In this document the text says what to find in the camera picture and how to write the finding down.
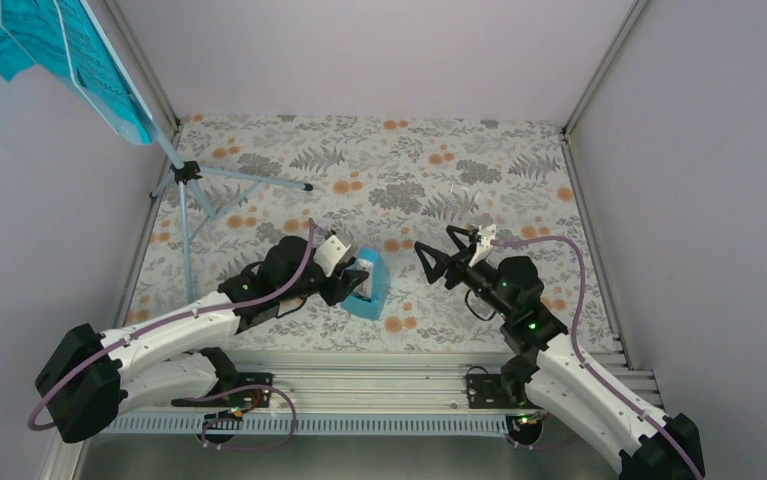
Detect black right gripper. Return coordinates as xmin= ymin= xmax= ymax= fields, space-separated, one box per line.
xmin=414 ymin=226 xmax=513 ymax=319

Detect blue metronome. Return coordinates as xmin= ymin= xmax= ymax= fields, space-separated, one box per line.
xmin=341 ymin=247 xmax=390 ymax=320

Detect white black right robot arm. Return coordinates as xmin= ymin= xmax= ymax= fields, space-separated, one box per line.
xmin=414 ymin=226 xmax=706 ymax=479

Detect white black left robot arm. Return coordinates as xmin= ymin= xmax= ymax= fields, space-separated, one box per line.
xmin=28 ymin=235 xmax=371 ymax=443

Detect floral patterned table mat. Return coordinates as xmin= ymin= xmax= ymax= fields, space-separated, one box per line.
xmin=126 ymin=114 xmax=617 ymax=353

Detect light blue music stand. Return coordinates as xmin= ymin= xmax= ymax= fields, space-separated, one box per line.
xmin=148 ymin=128 xmax=314 ymax=303

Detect blue sheet music pages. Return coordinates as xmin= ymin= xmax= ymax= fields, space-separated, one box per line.
xmin=0 ymin=1 xmax=154 ymax=145

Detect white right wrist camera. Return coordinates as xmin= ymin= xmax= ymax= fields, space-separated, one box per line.
xmin=468 ymin=224 xmax=497 ymax=267

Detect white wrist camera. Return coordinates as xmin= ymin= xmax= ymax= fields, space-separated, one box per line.
xmin=468 ymin=224 xmax=497 ymax=267
xmin=312 ymin=234 xmax=355 ymax=277

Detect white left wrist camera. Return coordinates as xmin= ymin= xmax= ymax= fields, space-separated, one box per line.
xmin=312 ymin=234 xmax=355 ymax=277

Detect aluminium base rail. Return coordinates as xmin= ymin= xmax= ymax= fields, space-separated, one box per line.
xmin=38 ymin=349 xmax=689 ymax=480

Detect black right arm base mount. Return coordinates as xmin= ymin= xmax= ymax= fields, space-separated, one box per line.
xmin=465 ymin=371 xmax=534 ymax=410

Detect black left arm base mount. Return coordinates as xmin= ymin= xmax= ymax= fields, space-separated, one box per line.
xmin=171 ymin=372 xmax=274 ymax=410

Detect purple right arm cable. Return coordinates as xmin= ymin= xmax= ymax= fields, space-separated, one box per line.
xmin=488 ymin=235 xmax=706 ymax=480

